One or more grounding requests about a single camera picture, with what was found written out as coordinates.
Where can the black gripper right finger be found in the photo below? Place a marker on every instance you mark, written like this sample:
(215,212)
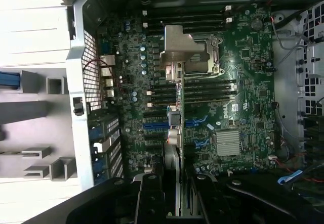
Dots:
(212,201)

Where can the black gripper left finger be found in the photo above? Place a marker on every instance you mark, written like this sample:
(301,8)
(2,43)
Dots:
(152,198)

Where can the silver chipset heatsink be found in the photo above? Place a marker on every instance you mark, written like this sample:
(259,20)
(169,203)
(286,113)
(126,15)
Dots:
(227,143)

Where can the green Dell motherboard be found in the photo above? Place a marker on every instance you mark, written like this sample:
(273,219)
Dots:
(248,82)

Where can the open black PC case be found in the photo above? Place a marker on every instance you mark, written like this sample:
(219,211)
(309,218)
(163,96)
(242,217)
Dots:
(78,82)

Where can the metal CPU socket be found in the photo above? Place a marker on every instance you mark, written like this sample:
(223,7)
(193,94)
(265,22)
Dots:
(215,57)

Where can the grey parts rack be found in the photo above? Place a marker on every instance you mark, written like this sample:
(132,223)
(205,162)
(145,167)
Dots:
(25,107)

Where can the silver disk bay cage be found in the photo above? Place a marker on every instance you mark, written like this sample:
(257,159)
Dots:
(311,69)

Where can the round coin cell battery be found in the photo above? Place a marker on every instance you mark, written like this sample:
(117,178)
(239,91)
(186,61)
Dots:
(257,23)

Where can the blue plastic disk carrier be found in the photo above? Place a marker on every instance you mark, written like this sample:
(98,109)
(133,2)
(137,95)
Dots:
(8,80)

